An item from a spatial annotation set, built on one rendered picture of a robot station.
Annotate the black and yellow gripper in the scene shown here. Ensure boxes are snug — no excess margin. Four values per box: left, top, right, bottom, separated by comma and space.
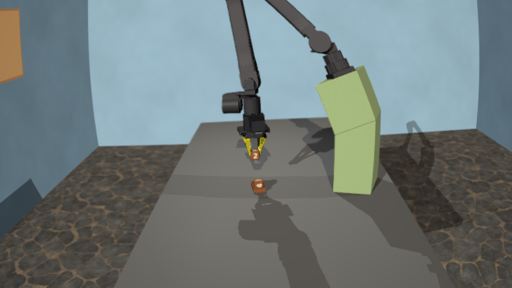
237, 124, 270, 156

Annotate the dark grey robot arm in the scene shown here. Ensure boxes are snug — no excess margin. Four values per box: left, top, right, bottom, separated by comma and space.
222, 0, 355, 139

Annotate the brown cube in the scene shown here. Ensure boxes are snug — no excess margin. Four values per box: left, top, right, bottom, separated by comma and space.
250, 149, 260, 160
254, 178, 264, 188

